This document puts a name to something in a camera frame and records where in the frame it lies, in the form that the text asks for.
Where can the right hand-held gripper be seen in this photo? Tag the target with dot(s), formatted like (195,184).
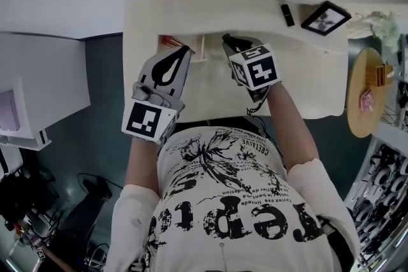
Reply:
(259,70)

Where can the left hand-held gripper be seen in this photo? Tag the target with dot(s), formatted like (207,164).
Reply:
(141,118)

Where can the cream vanity table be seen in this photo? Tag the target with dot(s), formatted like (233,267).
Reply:
(210,89)

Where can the small black lipstick tube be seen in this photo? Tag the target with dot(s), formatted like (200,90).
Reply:
(287,15)

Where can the red lipstick tube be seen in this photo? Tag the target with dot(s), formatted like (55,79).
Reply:
(169,40)

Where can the person's right forearm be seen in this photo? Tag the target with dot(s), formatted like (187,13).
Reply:
(287,124)

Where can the person's left forearm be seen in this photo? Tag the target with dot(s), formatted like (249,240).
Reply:
(140,162)

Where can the white shelf unit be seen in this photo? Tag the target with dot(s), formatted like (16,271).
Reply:
(48,79)

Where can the pink packet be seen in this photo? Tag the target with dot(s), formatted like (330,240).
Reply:
(367,100)

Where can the round wooden side table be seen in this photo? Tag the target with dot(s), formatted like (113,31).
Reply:
(360,124)

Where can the small wooden box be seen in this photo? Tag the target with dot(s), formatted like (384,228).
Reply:
(380,74)

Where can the person's white printed shirt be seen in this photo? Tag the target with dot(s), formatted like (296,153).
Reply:
(223,216)

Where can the white flowers in vase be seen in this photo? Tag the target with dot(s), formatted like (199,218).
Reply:
(382,27)

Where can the black equipment clutter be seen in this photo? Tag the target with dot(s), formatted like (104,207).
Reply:
(32,216)

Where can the rack of white headsets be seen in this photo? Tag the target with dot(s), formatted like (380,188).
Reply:
(379,194)

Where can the black picture frame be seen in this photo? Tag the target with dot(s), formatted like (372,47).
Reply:
(325,19)

